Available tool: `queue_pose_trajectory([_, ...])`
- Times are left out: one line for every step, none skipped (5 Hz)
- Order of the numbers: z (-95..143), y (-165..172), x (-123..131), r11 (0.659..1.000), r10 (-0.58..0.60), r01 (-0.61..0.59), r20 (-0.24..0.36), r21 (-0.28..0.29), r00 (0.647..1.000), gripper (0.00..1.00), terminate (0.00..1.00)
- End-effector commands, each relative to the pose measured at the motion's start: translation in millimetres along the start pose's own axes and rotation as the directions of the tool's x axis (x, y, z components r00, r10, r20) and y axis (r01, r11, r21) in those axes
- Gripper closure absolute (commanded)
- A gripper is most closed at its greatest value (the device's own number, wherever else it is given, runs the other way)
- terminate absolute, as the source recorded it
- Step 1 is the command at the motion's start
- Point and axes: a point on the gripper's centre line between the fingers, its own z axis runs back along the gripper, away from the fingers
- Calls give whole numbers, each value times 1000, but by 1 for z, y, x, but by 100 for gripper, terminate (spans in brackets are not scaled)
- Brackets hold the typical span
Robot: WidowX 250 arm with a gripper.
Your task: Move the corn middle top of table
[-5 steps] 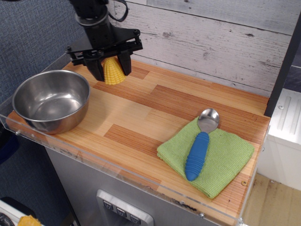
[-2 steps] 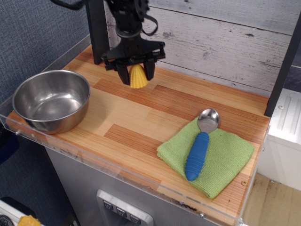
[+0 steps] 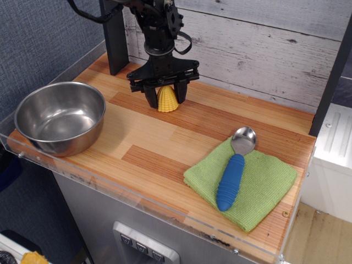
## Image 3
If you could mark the white side cabinet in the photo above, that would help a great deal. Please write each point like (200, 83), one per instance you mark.
(327, 186)

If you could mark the blue-handled metal spoon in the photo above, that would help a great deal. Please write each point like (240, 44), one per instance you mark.
(242, 143)

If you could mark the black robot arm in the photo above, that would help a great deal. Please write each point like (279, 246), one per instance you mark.
(161, 24)

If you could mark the silver control panel with buttons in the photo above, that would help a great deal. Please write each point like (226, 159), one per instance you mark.
(140, 248)

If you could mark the clear acrylic edge guard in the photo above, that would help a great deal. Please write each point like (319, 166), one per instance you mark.
(140, 159)

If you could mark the dark grey right post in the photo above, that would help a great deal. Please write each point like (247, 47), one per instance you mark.
(333, 80)

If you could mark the stainless steel bowl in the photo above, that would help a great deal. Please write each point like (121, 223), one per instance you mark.
(61, 119)

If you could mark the yellow object at bottom left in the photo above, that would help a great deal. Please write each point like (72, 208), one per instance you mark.
(33, 258)

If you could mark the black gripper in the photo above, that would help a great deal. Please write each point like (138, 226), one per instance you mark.
(164, 70)

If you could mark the yellow toy corn cob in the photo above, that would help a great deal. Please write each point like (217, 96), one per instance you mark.
(167, 100)

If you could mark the green folded cloth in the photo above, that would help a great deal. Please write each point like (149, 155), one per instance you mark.
(265, 181)

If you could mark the dark grey left post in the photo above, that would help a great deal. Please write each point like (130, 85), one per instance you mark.
(116, 44)

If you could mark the dark grey post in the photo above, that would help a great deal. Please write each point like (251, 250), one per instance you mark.
(116, 44)
(333, 80)

